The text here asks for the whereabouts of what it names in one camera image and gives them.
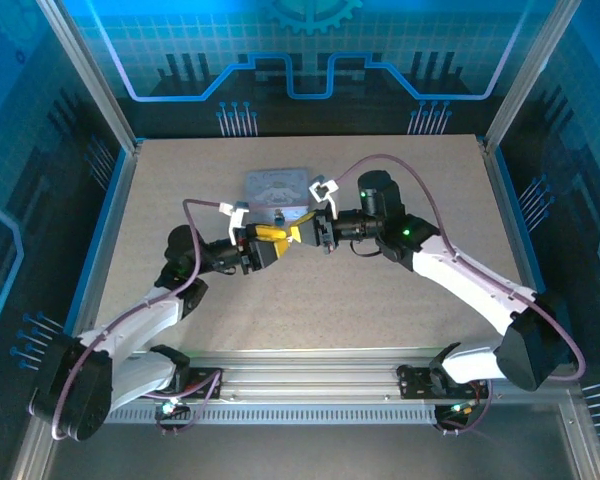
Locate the cartoon print tin box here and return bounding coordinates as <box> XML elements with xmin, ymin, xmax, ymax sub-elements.
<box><xmin>244</xmin><ymin>168</ymin><xmax>312</xmax><ymax>222</ymax></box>

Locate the left base connector with lights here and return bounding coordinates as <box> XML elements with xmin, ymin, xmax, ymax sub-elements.
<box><xmin>155</xmin><ymin>395</ymin><xmax>191</xmax><ymax>422</ymax></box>

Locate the base connector with lights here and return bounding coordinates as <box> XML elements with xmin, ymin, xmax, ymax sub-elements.
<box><xmin>437</xmin><ymin>398</ymin><xmax>481</xmax><ymax>424</ymax></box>
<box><xmin>155</xmin><ymin>395</ymin><xmax>191</xmax><ymax>422</ymax></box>

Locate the right base connector with lights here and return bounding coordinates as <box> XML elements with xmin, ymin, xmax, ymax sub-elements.
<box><xmin>437</xmin><ymin>398</ymin><xmax>481</xmax><ymax>424</ymax></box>

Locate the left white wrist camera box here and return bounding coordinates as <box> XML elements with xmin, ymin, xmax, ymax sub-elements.
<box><xmin>218</xmin><ymin>199</ymin><xmax>252</xmax><ymax>247</ymax></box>

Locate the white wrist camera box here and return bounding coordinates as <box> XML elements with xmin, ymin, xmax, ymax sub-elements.
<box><xmin>218</xmin><ymin>199</ymin><xmax>252</xmax><ymax>247</ymax></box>
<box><xmin>307</xmin><ymin>173</ymin><xmax>341</xmax><ymax>221</ymax></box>

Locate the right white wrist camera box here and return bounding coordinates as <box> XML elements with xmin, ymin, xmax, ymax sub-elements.
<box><xmin>307</xmin><ymin>173</ymin><xmax>341</xmax><ymax>221</ymax></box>

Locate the aluminium side rail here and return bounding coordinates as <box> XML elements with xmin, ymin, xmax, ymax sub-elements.
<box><xmin>481</xmin><ymin>142</ymin><xmax>574</xmax><ymax>364</ymax></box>
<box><xmin>62</xmin><ymin>142</ymin><xmax>144</xmax><ymax>364</ymax></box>

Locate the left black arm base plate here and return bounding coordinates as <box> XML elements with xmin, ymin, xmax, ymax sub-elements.
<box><xmin>179</xmin><ymin>366</ymin><xmax>224</xmax><ymax>401</ymax></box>

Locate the aluminium rail under arm bases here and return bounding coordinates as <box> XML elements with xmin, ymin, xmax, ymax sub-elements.
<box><xmin>43</xmin><ymin>349</ymin><xmax>581</xmax><ymax>402</ymax></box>

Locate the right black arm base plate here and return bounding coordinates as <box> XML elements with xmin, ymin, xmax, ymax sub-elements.
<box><xmin>396</xmin><ymin>363</ymin><xmax>491</xmax><ymax>401</ymax></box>

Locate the slotted grey cable duct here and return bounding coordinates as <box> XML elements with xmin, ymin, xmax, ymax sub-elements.
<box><xmin>104</xmin><ymin>406</ymin><xmax>481</xmax><ymax>426</ymax></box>

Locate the aluminium frame post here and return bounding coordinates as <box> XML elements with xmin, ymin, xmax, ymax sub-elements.
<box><xmin>481</xmin><ymin>0</ymin><xmax>584</xmax><ymax>154</ymax></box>
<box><xmin>35</xmin><ymin>0</ymin><xmax>144</xmax><ymax>154</ymax></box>

